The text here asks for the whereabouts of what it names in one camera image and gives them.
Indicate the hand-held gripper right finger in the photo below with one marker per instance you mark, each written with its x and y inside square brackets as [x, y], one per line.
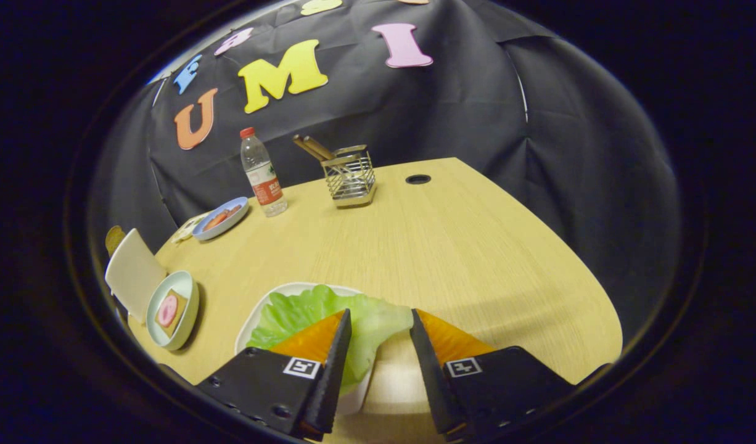
[427, 370]

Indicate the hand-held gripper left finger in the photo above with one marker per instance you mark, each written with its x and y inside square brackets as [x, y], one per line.
[335, 370]

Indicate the green lettuce leaf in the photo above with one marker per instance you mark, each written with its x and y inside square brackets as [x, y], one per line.
[378, 320]

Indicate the white square plate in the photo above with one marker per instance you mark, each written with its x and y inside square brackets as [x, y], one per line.
[353, 401]

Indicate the pale green round plate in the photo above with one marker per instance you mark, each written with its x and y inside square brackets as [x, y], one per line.
[184, 320]

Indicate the square toast slice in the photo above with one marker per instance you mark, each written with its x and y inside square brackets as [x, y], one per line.
[180, 302]

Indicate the pink ham slice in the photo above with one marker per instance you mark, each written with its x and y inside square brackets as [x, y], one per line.
[167, 311]

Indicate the blue round plate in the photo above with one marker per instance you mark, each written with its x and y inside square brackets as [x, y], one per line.
[230, 223]

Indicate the brown meat patty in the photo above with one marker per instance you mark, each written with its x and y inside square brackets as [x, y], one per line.
[232, 211]

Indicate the red tomato slice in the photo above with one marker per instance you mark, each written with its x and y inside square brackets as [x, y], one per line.
[214, 220]

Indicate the white divided seasoning tray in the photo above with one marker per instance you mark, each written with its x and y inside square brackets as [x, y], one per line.
[184, 233]

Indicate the clear water bottle red cap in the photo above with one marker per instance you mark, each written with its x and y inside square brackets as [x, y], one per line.
[264, 179]

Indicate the white toaster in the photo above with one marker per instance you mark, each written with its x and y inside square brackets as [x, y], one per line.
[134, 271]

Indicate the black backdrop cloth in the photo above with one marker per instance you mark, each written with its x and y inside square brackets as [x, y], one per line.
[452, 111]

